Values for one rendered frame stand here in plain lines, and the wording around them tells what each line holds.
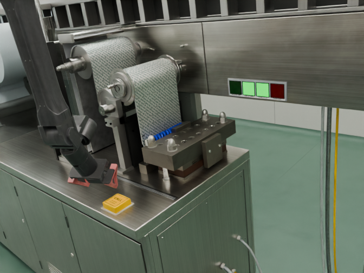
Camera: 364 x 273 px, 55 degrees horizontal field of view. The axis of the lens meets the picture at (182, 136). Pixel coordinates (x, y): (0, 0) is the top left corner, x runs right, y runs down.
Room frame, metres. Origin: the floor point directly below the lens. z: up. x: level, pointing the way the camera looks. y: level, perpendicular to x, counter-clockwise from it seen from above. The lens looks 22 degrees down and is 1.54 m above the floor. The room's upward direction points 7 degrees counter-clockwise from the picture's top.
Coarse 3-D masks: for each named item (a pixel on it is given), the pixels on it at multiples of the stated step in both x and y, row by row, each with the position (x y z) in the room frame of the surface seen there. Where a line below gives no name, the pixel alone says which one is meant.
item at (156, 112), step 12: (144, 96) 1.32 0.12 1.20; (156, 96) 1.36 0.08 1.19; (168, 96) 1.41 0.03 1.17; (144, 108) 1.31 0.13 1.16; (156, 108) 1.36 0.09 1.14; (168, 108) 1.41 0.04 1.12; (144, 120) 1.31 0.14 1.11; (156, 120) 1.35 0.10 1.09; (168, 120) 1.40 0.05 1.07; (180, 120) 1.45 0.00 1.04; (144, 132) 1.30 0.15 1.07; (156, 132) 1.34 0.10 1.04
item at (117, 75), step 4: (168, 60) 1.49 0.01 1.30; (172, 64) 1.47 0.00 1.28; (176, 72) 1.47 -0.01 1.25; (112, 76) 1.35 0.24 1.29; (116, 76) 1.33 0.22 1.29; (120, 76) 1.31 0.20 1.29; (124, 76) 1.30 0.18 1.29; (176, 76) 1.47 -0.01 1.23; (112, 80) 1.35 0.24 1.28; (124, 80) 1.30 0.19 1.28; (128, 84) 1.29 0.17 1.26; (128, 88) 1.29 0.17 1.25; (128, 92) 1.29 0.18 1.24; (128, 96) 1.29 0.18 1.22; (124, 100) 1.32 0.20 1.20
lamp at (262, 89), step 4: (256, 84) 1.28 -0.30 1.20; (260, 84) 1.27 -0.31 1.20; (264, 84) 1.26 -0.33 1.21; (268, 84) 1.25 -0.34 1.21; (260, 88) 1.27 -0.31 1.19; (264, 88) 1.26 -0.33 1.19; (268, 88) 1.25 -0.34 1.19; (260, 92) 1.27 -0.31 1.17; (264, 92) 1.26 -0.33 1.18; (268, 92) 1.25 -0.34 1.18; (268, 96) 1.25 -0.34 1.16
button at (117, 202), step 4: (116, 196) 1.08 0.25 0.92; (120, 196) 1.07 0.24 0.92; (124, 196) 1.07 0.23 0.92; (108, 200) 1.05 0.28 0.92; (112, 200) 1.05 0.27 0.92; (116, 200) 1.05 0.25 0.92; (120, 200) 1.04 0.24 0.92; (124, 200) 1.04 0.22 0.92; (128, 200) 1.04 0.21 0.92; (104, 204) 1.04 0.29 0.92; (108, 204) 1.03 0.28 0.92; (112, 204) 1.03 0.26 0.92; (116, 204) 1.02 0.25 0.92; (120, 204) 1.02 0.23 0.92; (124, 204) 1.03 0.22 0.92; (128, 204) 1.04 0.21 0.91; (108, 208) 1.03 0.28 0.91; (112, 208) 1.01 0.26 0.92; (116, 208) 1.01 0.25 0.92; (120, 208) 1.02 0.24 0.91; (124, 208) 1.03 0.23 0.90; (116, 212) 1.00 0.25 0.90
